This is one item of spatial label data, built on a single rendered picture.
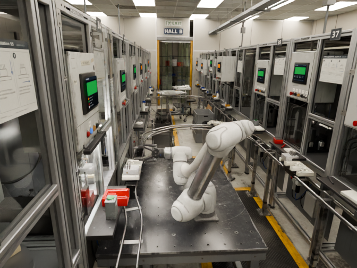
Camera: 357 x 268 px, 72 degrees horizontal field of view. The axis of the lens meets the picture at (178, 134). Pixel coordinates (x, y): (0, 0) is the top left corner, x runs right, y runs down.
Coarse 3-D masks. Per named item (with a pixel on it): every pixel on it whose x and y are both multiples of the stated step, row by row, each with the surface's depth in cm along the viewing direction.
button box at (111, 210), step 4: (116, 196) 146; (108, 200) 141; (112, 200) 141; (116, 200) 145; (108, 204) 140; (112, 204) 140; (116, 204) 146; (108, 208) 141; (112, 208) 141; (116, 208) 146; (108, 212) 142; (112, 212) 142; (116, 212) 146; (108, 216) 142; (112, 216) 143; (116, 216) 145
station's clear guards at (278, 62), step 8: (264, 48) 339; (280, 48) 292; (264, 56) 339; (280, 56) 291; (280, 64) 291; (272, 72) 315; (280, 72) 291; (272, 80) 315; (280, 80) 293; (272, 88) 315; (280, 88) 293; (256, 96) 369; (264, 96) 340; (272, 96) 316; (256, 104) 369; (264, 104) 340; (256, 112) 370
